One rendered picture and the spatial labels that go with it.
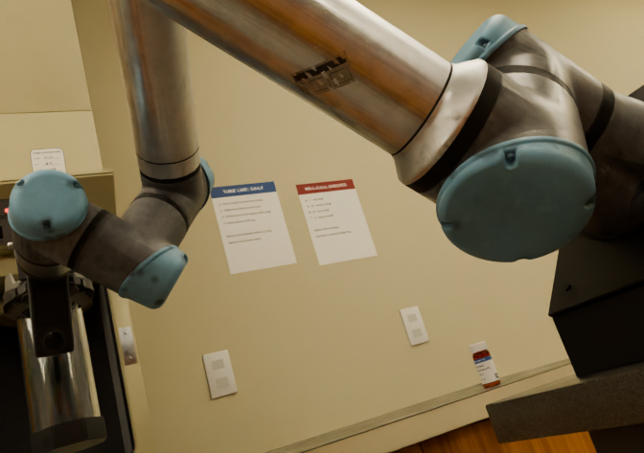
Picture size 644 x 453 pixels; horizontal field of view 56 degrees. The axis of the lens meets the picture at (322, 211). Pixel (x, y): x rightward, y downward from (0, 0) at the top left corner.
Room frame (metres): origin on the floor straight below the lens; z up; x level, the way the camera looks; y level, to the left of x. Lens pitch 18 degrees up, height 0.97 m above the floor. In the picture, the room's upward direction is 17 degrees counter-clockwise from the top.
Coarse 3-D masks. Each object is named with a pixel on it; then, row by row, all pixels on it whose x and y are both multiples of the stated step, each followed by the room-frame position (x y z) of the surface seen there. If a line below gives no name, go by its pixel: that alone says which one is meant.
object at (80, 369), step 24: (24, 312) 0.83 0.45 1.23; (72, 312) 0.85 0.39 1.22; (24, 336) 0.83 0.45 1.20; (24, 360) 0.83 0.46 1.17; (48, 360) 0.82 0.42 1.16; (72, 360) 0.84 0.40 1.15; (24, 384) 0.84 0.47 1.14; (48, 384) 0.82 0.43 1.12; (72, 384) 0.83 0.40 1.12; (48, 408) 0.82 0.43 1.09; (72, 408) 0.83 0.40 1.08; (96, 408) 0.86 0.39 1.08
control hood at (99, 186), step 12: (0, 180) 0.92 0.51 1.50; (12, 180) 0.93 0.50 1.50; (84, 180) 0.99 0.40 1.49; (96, 180) 1.00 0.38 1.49; (108, 180) 1.02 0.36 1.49; (0, 192) 0.93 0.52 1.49; (96, 192) 1.02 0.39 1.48; (108, 192) 1.03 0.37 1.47; (96, 204) 1.03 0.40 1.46; (108, 204) 1.04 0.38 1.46; (0, 252) 1.00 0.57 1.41; (12, 252) 1.02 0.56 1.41
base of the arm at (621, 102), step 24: (624, 96) 0.56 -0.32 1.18; (600, 120) 0.53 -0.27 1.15; (624, 120) 0.54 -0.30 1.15; (600, 144) 0.54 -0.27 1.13; (624, 144) 0.54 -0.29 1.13; (600, 168) 0.55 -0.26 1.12; (624, 168) 0.56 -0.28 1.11; (600, 192) 0.57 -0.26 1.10; (624, 192) 0.56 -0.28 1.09; (600, 216) 0.59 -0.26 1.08; (624, 216) 0.58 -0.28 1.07
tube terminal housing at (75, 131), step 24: (0, 120) 1.03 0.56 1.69; (24, 120) 1.05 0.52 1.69; (48, 120) 1.07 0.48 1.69; (72, 120) 1.09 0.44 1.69; (0, 144) 1.03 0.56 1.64; (24, 144) 1.05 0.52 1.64; (48, 144) 1.07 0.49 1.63; (72, 144) 1.09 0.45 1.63; (96, 144) 1.11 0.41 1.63; (0, 168) 1.02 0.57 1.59; (24, 168) 1.04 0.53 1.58; (72, 168) 1.08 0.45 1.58; (96, 168) 1.11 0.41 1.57; (0, 264) 1.01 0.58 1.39; (0, 288) 1.07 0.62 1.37; (120, 312) 1.10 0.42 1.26; (120, 360) 1.12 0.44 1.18; (144, 408) 1.11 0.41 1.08; (144, 432) 1.11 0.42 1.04
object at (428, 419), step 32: (480, 384) 1.77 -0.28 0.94; (512, 384) 1.12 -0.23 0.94; (384, 416) 1.55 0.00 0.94; (416, 416) 1.02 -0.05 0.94; (448, 416) 1.05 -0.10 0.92; (480, 416) 1.08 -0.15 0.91; (288, 448) 1.30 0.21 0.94; (320, 448) 0.94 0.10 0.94; (352, 448) 0.96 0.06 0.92; (384, 448) 0.98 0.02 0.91
